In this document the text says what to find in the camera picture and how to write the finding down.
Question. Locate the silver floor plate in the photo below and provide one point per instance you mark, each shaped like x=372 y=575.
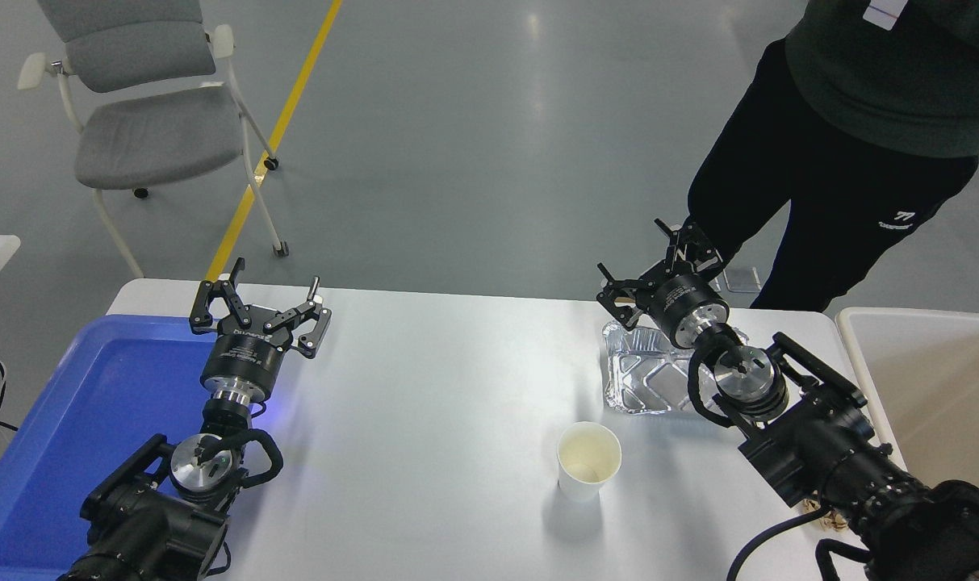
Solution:
x=743 y=280

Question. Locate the crumpled tan paper ball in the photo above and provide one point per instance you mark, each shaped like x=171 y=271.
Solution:
x=830 y=519

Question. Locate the silver foil tray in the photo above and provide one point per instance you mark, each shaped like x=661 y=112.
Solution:
x=646 y=379

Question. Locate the large pale bin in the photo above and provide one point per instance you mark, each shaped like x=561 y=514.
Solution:
x=933 y=379

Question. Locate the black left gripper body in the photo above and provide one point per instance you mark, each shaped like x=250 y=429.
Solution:
x=243 y=363

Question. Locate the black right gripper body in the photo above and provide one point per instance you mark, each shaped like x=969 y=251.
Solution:
x=687 y=303

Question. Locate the blue plastic tray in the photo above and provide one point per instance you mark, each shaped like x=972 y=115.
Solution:
x=94 y=403

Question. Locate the grey padded chair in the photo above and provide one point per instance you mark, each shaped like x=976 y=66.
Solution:
x=154 y=133

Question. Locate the person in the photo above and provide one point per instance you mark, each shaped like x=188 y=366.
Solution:
x=844 y=145

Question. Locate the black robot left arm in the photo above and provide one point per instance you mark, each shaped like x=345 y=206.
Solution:
x=150 y=524

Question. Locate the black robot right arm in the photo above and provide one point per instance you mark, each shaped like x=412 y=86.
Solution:
x=828 y=452

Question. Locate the white paper cup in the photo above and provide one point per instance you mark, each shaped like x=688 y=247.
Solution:
x=589 y=460

